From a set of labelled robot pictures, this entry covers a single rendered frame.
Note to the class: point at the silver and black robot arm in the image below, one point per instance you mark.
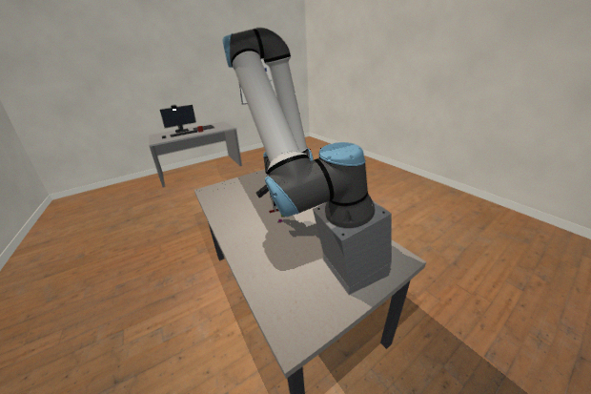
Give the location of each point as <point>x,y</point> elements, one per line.
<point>298,182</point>

